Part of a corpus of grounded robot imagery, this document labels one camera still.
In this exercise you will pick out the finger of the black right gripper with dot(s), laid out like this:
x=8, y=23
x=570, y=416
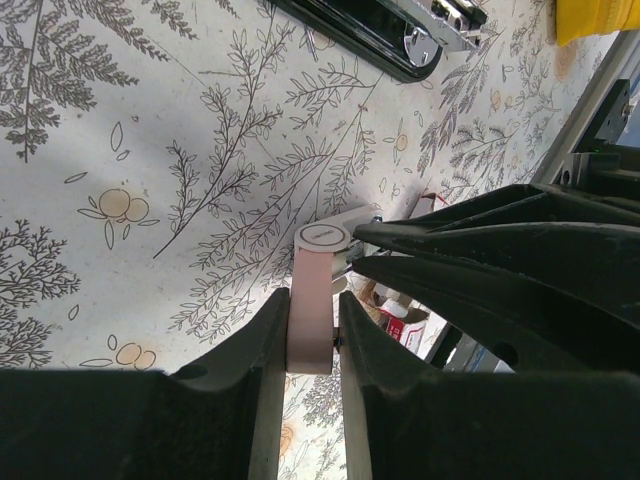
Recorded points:
x=529, y=326
x=519, y=219

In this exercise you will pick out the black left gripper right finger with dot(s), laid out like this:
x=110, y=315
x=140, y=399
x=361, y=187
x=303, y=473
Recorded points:
x=406, y=420

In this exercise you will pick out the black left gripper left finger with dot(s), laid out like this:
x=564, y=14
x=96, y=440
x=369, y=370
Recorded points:
x=217, y=417

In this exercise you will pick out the red white staple box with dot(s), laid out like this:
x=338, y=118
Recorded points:
x=407, y=321

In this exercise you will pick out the small pink white stapler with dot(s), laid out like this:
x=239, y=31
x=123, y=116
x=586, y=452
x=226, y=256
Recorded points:
x=324, y=251

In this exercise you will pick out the yellow Snoopy cloth pouch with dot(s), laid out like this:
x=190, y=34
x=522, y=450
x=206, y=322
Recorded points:
x=576, y=19

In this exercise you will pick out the floral patterned table mat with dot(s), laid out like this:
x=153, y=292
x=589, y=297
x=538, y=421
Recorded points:
x=157, y=158

